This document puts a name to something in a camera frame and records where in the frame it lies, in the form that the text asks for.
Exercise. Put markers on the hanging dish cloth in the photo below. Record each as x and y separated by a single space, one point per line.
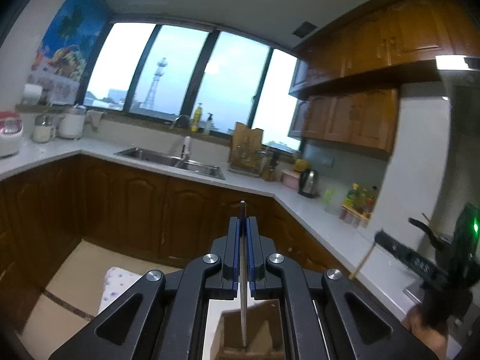
94 119

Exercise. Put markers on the window frame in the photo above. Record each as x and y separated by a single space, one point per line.
161 71

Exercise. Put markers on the white electric cooker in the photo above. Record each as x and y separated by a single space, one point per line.
72 122

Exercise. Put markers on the pink container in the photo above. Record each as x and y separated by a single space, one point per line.
290 179

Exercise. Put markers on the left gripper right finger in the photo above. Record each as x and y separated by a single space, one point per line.
325 315

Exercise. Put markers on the small white pot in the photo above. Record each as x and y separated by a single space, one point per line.
43 129

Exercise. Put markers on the person's right hand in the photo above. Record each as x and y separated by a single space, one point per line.
433 339

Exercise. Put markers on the wooden cutting board rack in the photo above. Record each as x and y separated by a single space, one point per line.
246 149

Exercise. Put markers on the green cup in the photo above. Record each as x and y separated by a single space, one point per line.
329 200

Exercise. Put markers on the metal chopstick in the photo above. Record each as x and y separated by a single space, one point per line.
243 274

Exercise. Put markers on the stainless steel sink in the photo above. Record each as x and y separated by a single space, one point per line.
173 161

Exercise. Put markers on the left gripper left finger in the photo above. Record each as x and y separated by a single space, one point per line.
162 316

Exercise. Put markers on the wooden utensil holder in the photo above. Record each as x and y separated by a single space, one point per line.
264 339

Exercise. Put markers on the green cap seasoning bottle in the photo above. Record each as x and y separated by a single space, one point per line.
352 199

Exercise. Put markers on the wooden cabinets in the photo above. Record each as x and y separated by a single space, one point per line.
348 74
47 210

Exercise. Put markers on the black wok handle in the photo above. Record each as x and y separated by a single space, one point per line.
437 241

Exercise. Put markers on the upper wooden cabinets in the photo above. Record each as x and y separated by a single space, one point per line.
348 74

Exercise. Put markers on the fruit beach poster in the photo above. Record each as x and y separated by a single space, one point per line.
66 47

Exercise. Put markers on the lower wooden cabinets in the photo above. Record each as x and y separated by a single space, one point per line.
47 210

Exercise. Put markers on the wooden chopstick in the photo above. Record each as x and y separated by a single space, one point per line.
362 262

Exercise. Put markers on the pink spice jar rack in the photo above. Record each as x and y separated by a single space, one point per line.
352 217

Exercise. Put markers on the knife block with knives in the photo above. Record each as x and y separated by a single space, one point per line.
269 170

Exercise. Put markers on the yellow oil bottle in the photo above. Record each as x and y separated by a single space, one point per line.
196 118

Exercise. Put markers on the paper towel roll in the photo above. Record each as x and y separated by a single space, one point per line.
32 93

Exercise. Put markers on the white red rice cooker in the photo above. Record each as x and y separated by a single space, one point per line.
11 131

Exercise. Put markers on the stainless electric kettle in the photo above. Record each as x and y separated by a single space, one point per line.
308 183

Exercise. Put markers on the clear soap dispenser bottle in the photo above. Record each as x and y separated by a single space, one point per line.
208 124

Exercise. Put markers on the floral white tablecloth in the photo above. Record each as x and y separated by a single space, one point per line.
116 281

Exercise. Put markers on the kitchen faucet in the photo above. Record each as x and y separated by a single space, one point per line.
183 122

